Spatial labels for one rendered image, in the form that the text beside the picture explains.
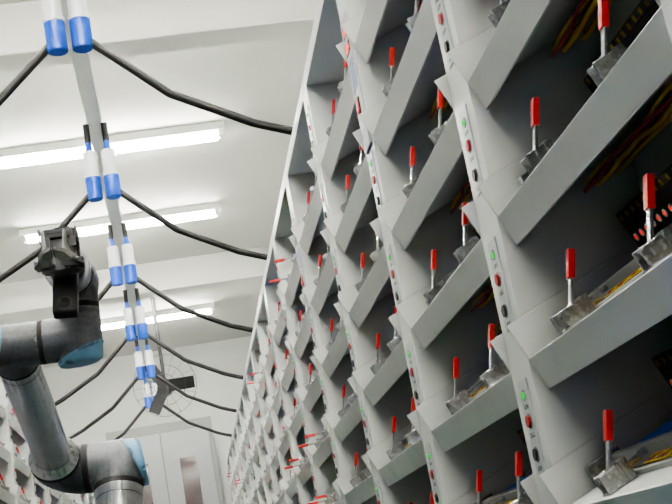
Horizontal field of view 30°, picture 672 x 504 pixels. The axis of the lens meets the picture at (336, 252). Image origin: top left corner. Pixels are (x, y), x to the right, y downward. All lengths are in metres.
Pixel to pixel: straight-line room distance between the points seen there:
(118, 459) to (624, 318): 1.89
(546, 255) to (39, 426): 1.45
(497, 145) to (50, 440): 1.49
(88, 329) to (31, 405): 0.26
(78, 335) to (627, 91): 1.55
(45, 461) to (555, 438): 1.59
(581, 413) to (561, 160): 0.37
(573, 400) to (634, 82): 0.55
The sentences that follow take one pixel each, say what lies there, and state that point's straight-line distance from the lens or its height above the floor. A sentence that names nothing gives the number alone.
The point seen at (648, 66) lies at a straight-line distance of 1.17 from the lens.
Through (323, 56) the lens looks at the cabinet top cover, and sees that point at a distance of 3.05.
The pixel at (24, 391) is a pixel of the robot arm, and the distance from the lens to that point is 2.67.
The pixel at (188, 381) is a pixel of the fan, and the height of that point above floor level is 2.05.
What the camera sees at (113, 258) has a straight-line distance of 6.44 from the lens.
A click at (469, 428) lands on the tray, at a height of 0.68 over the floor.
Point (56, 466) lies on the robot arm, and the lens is 2.97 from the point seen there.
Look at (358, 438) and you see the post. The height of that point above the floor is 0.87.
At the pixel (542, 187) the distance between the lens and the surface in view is 1.48.
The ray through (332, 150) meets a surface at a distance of 2.97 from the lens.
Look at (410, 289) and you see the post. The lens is 2.33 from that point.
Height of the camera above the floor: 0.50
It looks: 14 degrees up
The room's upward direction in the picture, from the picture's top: 11 degrees counter-clockwise
